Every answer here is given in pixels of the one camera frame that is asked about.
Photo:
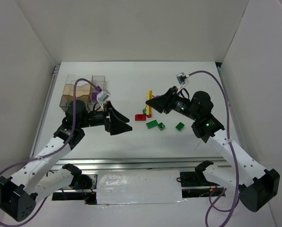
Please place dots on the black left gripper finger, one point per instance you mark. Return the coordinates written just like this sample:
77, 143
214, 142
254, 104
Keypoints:
119, 115
117, 128

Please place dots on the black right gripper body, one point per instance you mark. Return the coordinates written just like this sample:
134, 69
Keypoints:
169, 103

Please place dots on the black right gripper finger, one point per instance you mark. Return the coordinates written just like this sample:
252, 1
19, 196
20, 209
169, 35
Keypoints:
163, 100
160, 108

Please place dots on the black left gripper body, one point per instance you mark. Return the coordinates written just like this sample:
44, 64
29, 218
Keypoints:
108, 118

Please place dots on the purple lego brick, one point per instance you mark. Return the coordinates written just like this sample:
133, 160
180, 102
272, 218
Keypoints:
94, 96

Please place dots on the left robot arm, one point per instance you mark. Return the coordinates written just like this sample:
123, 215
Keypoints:
20, 192

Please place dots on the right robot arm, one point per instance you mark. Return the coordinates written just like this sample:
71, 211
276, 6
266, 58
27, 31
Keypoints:
256, 185

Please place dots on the red flat lego brick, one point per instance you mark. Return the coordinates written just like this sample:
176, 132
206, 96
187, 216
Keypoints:
140, 117

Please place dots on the green lego brick left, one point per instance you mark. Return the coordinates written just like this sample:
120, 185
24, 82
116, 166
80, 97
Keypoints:
152, 124

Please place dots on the green lego brick right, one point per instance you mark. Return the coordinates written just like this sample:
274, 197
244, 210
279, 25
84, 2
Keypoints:
180, 126

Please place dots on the clear compartment organizer tray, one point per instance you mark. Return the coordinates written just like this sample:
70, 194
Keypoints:
83, 92

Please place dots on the clear narrow container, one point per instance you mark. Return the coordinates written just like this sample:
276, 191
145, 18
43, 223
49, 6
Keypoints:
99, 84

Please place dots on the white foil covered panel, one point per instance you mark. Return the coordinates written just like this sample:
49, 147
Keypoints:
138, 187

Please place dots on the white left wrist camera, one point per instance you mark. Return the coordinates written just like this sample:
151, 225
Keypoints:
103, 96

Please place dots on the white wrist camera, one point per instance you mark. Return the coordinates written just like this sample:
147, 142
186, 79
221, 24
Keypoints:
182, 78
103, 96

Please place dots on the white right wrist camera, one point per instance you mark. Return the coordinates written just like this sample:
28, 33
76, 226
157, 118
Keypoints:
182, 78

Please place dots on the aluminium front rail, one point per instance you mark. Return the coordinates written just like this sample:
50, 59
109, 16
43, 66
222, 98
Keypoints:
138, 163

